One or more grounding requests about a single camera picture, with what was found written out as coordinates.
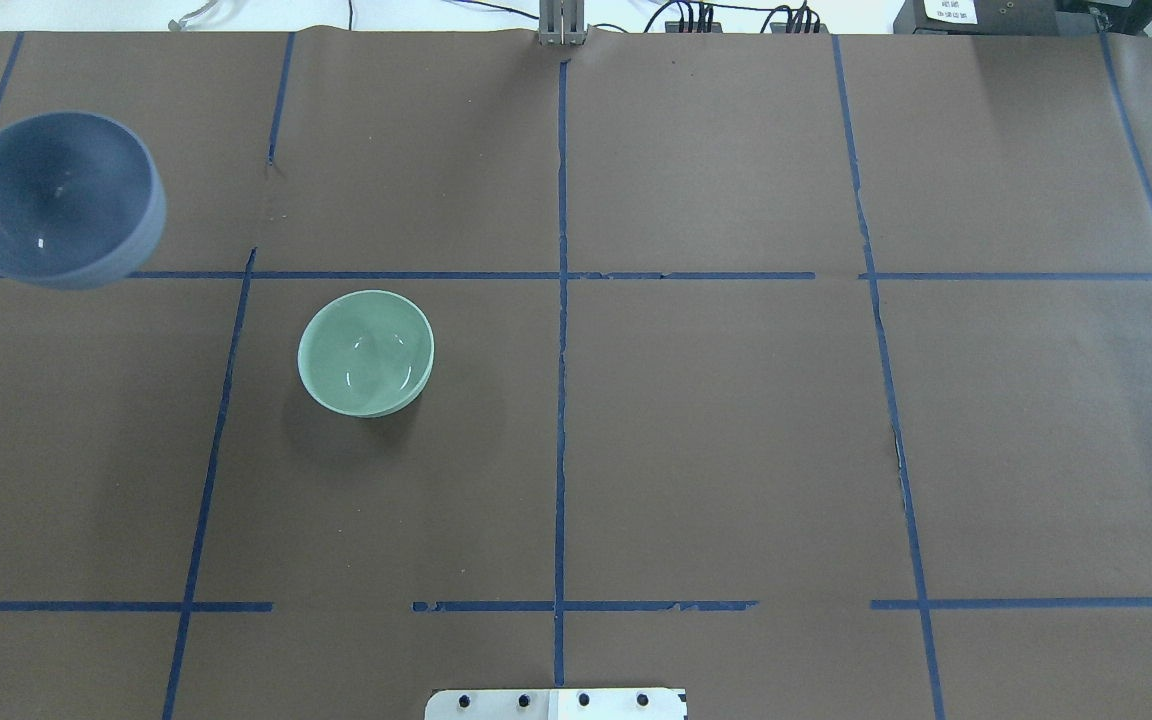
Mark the blue bowl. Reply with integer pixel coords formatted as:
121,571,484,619
0,111,166,290

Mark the green bowl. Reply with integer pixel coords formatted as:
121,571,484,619
296,290,435,419

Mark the far orange black connector box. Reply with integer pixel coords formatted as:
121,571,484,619
652,1,722,35

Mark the orange black connector box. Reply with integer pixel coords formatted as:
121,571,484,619
760,1,828,35
652,1,722,35

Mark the near orange black connector box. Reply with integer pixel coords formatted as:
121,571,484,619
760,1,828,35

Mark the brown paper table cover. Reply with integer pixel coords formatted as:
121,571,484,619
0,26,1152,719

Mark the black computer box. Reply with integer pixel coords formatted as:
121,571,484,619
892,1,1059,36

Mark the aluminium frame post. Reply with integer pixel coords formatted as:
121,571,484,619
538,0,589,47

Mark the white camera pole with base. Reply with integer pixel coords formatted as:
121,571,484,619
424,687,689,719

